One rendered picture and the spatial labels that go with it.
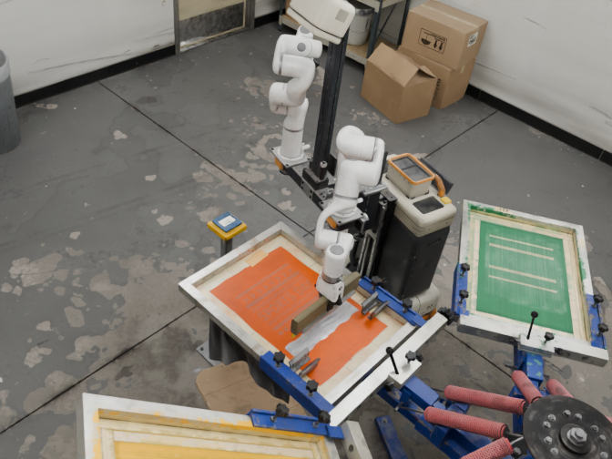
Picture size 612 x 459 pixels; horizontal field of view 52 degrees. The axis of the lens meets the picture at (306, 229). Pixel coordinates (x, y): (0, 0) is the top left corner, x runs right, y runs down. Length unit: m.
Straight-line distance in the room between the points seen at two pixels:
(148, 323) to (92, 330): 0.31
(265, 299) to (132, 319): 1.35
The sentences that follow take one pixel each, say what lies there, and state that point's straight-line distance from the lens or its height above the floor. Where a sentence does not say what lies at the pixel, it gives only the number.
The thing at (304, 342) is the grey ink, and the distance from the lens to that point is 2.40.
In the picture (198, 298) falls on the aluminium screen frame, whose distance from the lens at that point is 2.49.
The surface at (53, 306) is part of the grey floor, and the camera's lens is 3.88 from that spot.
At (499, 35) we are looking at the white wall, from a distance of 5.96.
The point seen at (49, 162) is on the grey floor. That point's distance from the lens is 4.92.
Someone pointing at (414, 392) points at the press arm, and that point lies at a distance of 2.27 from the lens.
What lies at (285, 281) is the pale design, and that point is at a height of 0.95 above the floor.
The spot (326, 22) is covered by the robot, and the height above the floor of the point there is 1.95.
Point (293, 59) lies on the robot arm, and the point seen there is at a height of 1.70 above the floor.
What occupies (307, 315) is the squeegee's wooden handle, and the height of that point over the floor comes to 1.14.
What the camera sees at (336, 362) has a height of 0.95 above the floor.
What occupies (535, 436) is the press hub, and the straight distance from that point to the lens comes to 1.98.
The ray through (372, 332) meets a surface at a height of 0.95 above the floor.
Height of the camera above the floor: 2.86
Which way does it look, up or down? 42 degrees down
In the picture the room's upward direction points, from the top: 8 degrees clockwise
